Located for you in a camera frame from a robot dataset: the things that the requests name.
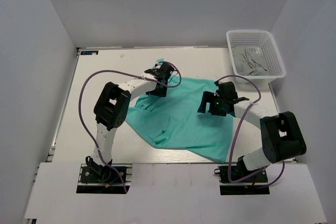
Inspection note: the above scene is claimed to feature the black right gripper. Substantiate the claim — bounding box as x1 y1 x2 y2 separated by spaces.
198 91 227 116

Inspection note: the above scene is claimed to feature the teal green t shirt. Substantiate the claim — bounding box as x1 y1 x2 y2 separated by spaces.
124 58 235 163

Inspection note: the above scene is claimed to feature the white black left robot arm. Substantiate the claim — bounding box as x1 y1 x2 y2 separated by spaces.
86 61 177 182

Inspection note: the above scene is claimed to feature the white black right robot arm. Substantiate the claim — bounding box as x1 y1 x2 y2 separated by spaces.
198 82 307 183

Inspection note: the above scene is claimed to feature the grey t shirt in basket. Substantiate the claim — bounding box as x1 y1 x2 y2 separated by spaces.
232 47 269 76

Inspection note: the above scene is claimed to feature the white plastic mesh basket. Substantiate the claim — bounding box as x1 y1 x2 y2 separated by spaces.
226 30 286 83

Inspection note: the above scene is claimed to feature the blue label sticker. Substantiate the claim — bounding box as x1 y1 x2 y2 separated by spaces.
80 50 99 56

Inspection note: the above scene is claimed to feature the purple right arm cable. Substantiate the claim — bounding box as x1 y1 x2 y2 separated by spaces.
214 74 286 188

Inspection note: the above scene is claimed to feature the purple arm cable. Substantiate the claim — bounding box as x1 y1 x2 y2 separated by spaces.
79 61 182 193
214 74 286 188

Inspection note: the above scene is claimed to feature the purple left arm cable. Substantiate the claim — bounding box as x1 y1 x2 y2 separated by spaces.
79 61 182 193

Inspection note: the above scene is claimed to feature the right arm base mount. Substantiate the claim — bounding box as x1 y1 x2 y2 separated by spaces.
214 165 270 196

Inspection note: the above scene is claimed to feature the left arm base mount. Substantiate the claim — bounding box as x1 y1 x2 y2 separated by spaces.
76 164 132 194

